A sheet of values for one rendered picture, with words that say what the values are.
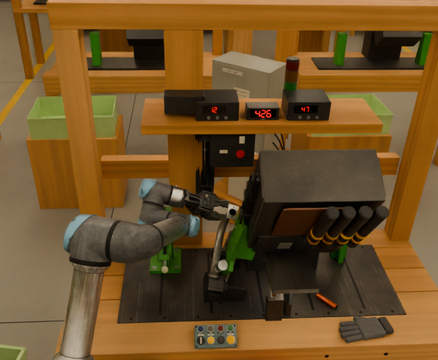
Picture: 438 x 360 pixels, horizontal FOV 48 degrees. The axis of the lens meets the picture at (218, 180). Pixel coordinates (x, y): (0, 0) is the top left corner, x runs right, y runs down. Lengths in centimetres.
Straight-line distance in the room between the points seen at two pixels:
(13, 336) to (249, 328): 173
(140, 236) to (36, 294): 215
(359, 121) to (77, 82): 106
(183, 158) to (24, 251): 205
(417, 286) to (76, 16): 169
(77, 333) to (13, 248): 245
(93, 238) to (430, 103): 140
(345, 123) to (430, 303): 81
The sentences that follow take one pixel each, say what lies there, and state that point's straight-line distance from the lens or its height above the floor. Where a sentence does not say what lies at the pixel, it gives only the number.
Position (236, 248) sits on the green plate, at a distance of 182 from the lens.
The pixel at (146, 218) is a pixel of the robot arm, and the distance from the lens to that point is 176.
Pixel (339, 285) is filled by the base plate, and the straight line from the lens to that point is 213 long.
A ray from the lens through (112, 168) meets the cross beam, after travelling 217.
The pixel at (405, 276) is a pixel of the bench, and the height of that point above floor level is 88.
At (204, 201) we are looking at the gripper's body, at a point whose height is 131.
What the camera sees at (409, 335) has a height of 90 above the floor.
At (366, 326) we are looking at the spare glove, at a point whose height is 93.
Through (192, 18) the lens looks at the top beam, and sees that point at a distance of 182.
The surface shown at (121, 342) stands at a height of 90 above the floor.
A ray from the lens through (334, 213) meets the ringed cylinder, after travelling 144.
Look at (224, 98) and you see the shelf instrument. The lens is 185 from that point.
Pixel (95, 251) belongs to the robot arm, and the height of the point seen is 145.
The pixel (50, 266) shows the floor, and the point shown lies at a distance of 364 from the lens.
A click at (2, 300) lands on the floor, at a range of 350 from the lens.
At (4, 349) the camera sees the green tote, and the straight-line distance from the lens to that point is 190.
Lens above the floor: 233
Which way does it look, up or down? 32 degrees down
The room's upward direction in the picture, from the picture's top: 1 degrees clockwise
